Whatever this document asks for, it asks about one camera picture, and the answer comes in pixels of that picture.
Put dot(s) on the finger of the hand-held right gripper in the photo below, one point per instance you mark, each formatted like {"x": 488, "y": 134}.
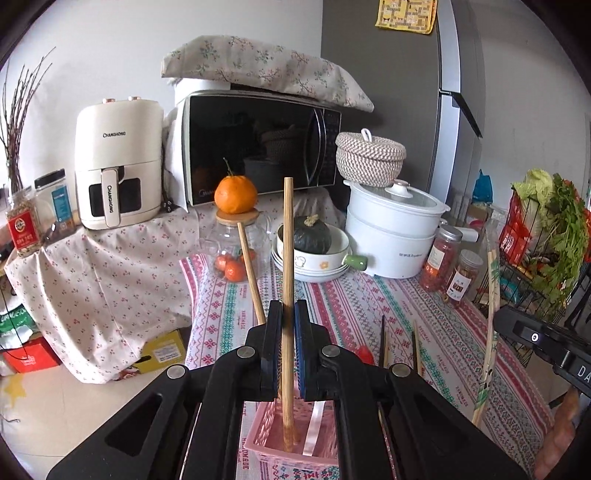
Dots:
{"x": 526, "y": 334}

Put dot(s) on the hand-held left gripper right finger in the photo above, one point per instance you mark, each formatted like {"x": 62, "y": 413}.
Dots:
{"x": 300, "y": 355}

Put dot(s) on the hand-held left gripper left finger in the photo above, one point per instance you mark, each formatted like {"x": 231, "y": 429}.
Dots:
{"x": 276, "y": 355}

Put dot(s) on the paper-wrapped bamboo chopsticks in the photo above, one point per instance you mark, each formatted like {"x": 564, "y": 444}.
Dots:
{"x": 490, "y": 350}

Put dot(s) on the red plastic spoon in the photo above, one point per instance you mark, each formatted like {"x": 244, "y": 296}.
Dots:
{"x": 364, "y": 354}

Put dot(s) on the pink plastic basket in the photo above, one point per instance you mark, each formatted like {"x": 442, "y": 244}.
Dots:
{"x": 324, "y": 444}

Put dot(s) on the dark brown chopstick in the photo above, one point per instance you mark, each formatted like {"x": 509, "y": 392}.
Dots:
{"x": 416, "y": 346}

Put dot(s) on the light wooden chopstick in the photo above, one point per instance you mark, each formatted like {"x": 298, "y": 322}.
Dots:
{"x": 249, "y": 272}
{"x": 288, "y": 230}

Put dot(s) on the person's right hand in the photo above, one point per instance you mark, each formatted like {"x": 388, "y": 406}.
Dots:
{"x": 561, "y": 434}

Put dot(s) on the white plastic spoon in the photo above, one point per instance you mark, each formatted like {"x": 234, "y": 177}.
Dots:
{"x": 314, "y": 429}

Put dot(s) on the small red-label snack jar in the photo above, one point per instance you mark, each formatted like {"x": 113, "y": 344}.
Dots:
{"x": 461, "y": 281}

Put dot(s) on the small tangerine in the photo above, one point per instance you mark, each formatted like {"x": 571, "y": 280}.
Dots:
{"x": 221, "y": 263}
{"x": 238, "y": 272}

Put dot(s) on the red snack bag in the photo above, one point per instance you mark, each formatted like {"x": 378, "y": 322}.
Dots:
{"x": 515, "y": 235}

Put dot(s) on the bunch of green herbs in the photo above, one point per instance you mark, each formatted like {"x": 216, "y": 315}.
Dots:
{"x": 568, "y": 230}

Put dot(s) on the silver-lidded dried chili jar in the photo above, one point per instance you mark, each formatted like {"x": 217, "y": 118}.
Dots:
{"x": 438, "y": 263}

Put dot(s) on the yellow cardboard box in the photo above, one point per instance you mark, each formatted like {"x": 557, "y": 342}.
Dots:
{"x": 161, "y": 353}

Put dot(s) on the red green patterned tablecloth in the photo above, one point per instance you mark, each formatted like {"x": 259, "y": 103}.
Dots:
{"x": 415, "y": 304}

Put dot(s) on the white ceramic bowl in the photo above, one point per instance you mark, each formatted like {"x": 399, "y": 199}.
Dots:
{"x": 339, "y": 247}

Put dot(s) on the dark green kabocha squash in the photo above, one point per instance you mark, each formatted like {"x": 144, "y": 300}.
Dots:
{"x": 311, "y": 237}

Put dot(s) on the glass jar with wooden lid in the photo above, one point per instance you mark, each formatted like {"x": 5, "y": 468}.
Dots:
{"x": 217, "y": 240}

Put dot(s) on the napa cabbage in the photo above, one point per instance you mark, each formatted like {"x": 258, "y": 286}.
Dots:
{"x": 535, "y": 189}

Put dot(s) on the white electric cooking pot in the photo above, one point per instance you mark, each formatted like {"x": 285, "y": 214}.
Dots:
{"x": 388, "y": 235}

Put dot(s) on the blue plastic bag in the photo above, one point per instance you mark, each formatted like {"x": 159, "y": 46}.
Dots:
{"x": 483, "y": 189}

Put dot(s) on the large orange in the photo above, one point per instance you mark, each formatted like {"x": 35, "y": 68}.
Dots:
{"x": 236, "y": 194}

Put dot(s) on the white floral tablecloth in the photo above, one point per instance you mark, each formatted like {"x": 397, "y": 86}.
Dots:
{"x": 106, "y": 295}

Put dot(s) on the woven lidded basket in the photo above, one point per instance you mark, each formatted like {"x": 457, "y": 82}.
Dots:
{"x": 369, "y": 159}

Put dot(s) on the white microwave oven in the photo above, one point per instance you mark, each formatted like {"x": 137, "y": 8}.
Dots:
{"x": 254, "y": 138}

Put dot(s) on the red cardboard box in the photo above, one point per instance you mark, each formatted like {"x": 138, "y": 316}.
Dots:
{"x": 27, "y": 357}

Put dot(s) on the cream air fryer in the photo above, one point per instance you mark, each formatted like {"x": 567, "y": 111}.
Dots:
{"x": 120, "y": 161}

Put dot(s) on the yellow star floor sticker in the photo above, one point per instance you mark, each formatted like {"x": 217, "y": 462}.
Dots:
{"x": 14, "y": 388}

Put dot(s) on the green plastic bag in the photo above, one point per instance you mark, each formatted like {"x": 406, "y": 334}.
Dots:
{"x": 14, "y": 321}

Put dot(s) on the black-lidded clear jar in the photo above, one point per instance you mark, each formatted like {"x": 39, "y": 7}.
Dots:
{"x": 57, "y": 203}

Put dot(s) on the grey refrigerator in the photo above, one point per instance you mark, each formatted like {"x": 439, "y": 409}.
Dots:
{"x": 392, "y": 92}

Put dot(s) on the red-label nut jar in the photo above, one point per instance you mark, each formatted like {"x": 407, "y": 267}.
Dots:
{"x": 23, "y": 226}

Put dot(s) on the floral microwave cover cloth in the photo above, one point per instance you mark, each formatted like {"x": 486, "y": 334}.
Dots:
{"x": 277, "y": 64}

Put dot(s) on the yellow paper sheet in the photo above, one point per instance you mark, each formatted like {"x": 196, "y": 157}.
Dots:
{"x": 406, "y": 14}

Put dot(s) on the dried branches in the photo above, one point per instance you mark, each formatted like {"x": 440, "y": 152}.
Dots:
{"x": 18, "y": 115}

